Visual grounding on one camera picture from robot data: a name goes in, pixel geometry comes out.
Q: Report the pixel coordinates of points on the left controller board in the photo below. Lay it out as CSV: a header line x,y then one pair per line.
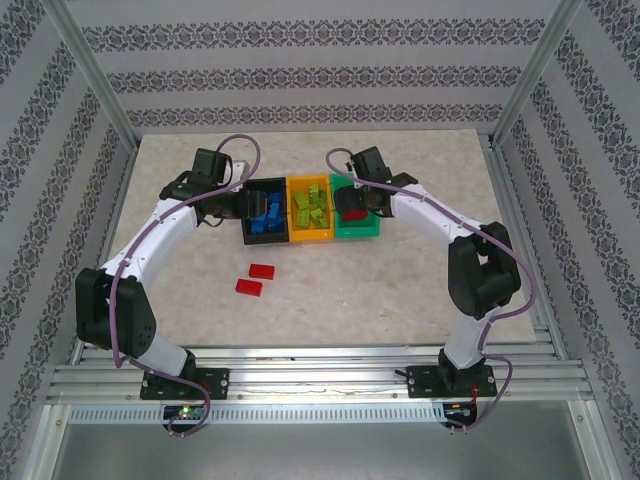
x,y
185,412

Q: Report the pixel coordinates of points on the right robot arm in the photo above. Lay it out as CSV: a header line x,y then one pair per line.
x,y
482,275

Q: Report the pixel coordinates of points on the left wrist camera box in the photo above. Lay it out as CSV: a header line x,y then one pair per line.
x,y
240,168

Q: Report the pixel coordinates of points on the aluminium frame post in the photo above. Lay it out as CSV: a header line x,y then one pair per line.
x,y
95,75
537,75

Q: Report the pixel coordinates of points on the right controller board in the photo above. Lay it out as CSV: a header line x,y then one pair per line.
x,y
460,411

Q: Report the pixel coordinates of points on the black plastic bin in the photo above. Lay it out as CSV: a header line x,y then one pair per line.
x,y
265,239

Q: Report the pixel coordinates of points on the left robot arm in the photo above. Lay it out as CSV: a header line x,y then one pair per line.
x,y
150,240

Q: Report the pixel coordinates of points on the yellow plastic bin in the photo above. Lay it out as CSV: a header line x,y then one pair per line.
x,y
310,236

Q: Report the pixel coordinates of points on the aluminium side rail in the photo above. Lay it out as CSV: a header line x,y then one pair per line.
x,y
530,200
112,235

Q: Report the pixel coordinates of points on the aluminium mounting rail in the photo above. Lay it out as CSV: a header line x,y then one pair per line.
x,y
320,375

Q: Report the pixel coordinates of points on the red lego brick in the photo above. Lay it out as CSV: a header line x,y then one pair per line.
x,y
249,287
354,216
262,270

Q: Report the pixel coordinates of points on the green plastic bin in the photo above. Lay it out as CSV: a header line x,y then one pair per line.
x,y
357,231

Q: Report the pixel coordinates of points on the controller board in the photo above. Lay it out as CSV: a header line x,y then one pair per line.
x,y
460,411
185,412

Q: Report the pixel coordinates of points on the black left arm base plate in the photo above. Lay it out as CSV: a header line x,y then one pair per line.
x,y
215,382

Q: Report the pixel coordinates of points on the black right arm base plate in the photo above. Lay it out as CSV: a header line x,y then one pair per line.
x,y
425,382

